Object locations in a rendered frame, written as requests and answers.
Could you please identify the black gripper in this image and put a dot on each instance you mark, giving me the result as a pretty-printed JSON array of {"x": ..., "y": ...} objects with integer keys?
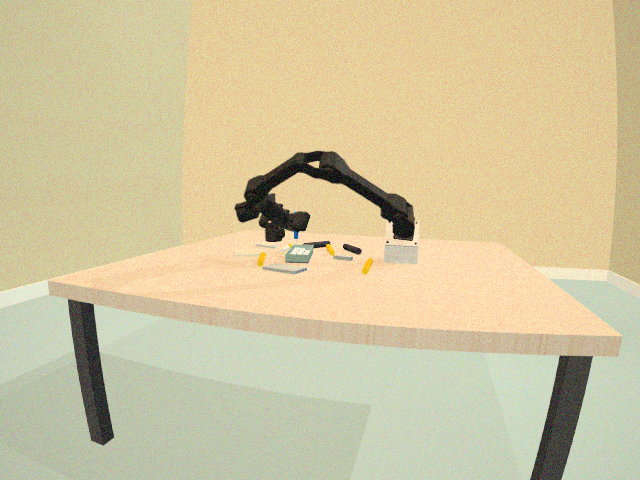
[{"x": 294, "y": 221}]

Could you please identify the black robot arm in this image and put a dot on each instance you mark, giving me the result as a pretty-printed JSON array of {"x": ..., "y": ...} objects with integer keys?
[{"x": 332, "y": 168}]

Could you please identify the black cylinder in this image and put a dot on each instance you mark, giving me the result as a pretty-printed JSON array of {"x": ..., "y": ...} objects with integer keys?
[
  {"x": 352, "y": 249},
  {"x": 319, "y": 244}
]

